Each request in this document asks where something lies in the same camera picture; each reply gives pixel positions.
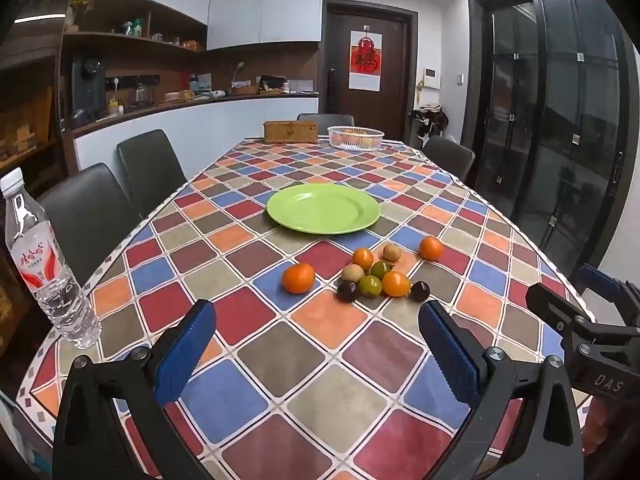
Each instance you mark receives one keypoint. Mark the person's right hand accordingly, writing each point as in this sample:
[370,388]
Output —
[602,414]

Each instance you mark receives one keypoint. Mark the tan longan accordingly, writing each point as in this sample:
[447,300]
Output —
[391,252]
[352,273]

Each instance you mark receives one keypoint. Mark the right side dark chair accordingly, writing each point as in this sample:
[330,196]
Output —
[450,156]

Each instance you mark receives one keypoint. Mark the large orange tangerine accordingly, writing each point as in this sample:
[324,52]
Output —
[298,278]

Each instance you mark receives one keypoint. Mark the far end dark chair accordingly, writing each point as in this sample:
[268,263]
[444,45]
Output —
[325,121]

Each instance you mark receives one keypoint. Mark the red fu poster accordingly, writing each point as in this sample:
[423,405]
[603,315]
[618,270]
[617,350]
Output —
[365,61]

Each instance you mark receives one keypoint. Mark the near left dark chair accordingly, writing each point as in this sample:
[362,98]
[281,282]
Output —
[90,215]

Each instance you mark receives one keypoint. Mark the colourful checkered tablecloth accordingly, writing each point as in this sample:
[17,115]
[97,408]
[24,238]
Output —
[306,386]

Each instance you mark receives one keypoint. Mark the white counter with dark top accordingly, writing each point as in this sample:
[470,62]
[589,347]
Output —
[198,133]

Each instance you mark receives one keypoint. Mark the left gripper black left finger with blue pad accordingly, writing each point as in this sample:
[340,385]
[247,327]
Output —
[89,442]

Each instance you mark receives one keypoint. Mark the black coffee machine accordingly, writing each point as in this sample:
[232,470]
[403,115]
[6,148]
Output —
[88,89]

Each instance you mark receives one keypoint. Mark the rack with bags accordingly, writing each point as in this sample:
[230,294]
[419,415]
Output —
[432,121]

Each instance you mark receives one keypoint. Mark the green plate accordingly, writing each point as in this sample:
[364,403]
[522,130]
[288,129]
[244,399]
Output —
[323,209]

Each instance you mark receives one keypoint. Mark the clear water bottle red label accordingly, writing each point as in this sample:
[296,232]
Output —
[39,260]

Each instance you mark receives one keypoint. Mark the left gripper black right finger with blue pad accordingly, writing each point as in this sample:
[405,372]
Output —
[545,442]

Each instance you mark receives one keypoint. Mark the black glass sliding doors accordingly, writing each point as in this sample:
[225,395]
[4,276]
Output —
[550,116]

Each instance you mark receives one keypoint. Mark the green tomato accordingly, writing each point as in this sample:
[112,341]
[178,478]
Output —
[380,268]
[370,286]

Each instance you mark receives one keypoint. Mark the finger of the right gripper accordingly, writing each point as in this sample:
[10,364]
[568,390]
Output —
[624,295]
[558,312]

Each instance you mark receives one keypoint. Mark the clear basket of oranges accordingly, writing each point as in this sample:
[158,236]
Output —
[351,138]

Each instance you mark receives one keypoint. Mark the wall intercom panel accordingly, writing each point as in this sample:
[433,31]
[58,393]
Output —
[431,79]

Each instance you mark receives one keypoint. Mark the dark wooden door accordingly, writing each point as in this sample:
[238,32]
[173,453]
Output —
[387,110]

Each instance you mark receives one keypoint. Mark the dark plum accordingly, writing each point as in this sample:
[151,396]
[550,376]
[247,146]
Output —
[347,291]
[420,292]

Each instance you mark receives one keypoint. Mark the small orange tomato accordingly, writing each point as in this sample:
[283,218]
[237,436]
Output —
[363,257]

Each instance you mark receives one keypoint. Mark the woven wicker box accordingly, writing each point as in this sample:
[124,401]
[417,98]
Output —
[295,131]

